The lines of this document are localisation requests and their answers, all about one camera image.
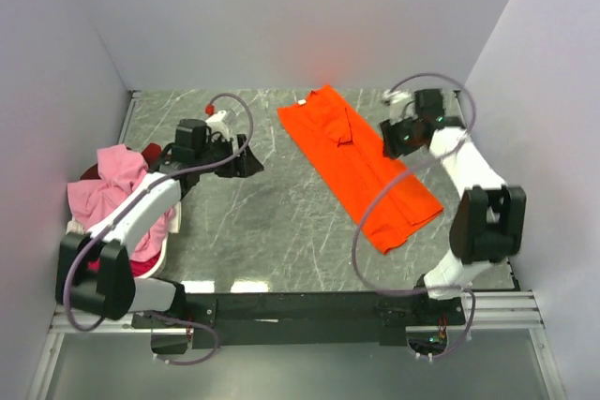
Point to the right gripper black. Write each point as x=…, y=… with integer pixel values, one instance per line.
x=389, y=144

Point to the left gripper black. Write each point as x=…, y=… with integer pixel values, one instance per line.
x=245, y=164

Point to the orange t-shirt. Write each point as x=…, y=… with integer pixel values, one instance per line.
x=348, y=154

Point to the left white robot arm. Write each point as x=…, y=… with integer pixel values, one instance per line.
x=94, y=274

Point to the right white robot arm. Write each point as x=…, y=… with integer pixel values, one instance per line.
x=488, y=225

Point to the pink t-shirt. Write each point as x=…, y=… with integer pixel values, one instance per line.
x=120, y=169

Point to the magenta t-shirt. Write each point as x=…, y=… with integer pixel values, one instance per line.
x=138, y=269

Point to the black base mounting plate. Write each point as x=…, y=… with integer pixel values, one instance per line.
x=301, y=318

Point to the white laundry basket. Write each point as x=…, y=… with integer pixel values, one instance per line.
x=85, y=214

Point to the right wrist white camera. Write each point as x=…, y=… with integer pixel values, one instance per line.
x=398, y=104

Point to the wrist white camera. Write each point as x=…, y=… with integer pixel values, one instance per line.
x=220, y=122
x=398, y=104

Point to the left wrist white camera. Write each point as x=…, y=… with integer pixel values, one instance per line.
x=220, y=122

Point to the aluminium extrusion rail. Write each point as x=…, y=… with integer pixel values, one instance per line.
x=501, y=310

